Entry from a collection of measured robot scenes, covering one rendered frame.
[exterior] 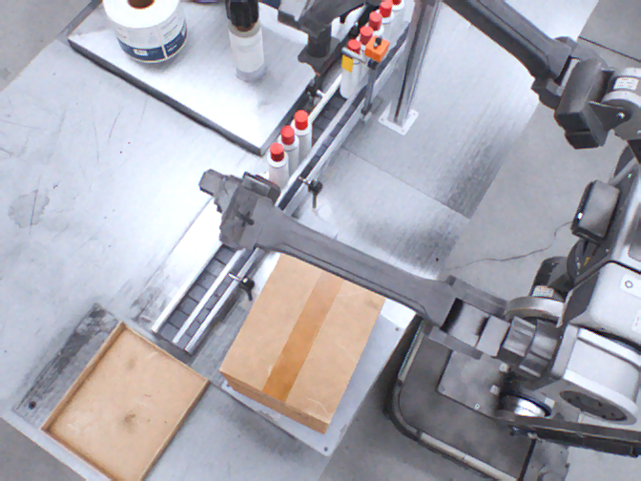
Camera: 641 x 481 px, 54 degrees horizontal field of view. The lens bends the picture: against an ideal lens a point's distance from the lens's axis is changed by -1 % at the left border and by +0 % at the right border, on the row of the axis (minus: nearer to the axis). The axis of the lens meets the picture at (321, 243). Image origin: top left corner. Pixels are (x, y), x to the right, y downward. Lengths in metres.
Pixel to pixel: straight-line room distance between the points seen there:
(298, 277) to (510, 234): 1.52
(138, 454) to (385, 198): 0.89
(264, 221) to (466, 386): 1.42
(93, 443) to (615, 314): 1.15
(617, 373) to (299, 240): 0.48
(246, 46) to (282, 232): 0.90
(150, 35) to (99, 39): 0.22
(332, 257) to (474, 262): 1.73
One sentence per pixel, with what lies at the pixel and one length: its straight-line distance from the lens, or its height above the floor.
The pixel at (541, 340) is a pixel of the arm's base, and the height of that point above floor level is 1.49.
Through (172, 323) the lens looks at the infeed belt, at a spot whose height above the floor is 0.88.
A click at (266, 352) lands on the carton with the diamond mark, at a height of 1.12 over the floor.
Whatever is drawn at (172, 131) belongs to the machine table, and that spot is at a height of 0.83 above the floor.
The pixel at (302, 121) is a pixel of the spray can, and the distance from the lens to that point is 1.51.
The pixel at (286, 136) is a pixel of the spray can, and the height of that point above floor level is 1.08.
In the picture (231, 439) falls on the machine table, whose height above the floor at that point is 0.83.
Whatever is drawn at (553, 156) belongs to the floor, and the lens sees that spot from 2.92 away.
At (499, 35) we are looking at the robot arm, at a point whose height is 1.52.
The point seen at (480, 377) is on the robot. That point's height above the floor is 0.26.
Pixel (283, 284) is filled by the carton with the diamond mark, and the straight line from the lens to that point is 1.30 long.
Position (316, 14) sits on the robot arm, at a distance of 1.40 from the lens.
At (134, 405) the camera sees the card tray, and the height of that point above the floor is 0.83.
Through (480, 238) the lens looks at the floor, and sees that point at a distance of 2.64.
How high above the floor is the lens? 2.36
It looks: 69 degrees down
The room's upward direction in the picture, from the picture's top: 5 degrees clockwise
